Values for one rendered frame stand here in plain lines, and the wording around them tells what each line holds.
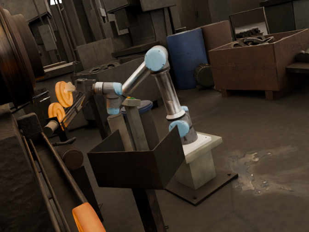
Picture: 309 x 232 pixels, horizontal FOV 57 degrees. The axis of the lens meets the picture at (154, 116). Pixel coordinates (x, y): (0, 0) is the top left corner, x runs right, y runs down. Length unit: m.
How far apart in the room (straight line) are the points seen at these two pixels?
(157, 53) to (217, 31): 3.35
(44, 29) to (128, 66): 1.09
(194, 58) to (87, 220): 4.17
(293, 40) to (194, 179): 2.14
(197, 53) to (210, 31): 0.45
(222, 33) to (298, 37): 1.60
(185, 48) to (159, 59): 3.02
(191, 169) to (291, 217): 0.61
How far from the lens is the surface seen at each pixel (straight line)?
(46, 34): 3.82
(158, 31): 5.20
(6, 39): 1.17
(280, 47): 3.31
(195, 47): 4.60
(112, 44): 5.23
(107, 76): 3.54
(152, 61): 1.56
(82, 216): 0.55
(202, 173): 1.93
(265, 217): 1.68
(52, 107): 1.83
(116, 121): 2.14
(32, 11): 4.06
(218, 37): 4.86
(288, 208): 1.74
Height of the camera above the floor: 1.06
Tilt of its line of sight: 17 degrees down
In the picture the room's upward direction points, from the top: 15 degrees counter-clockwise
